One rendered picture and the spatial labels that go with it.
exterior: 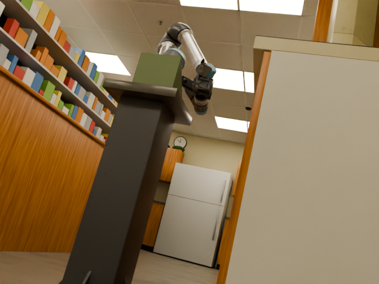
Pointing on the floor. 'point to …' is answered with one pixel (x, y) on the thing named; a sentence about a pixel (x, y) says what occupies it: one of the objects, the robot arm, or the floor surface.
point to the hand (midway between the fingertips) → (197, 70)
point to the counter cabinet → (308, 176)
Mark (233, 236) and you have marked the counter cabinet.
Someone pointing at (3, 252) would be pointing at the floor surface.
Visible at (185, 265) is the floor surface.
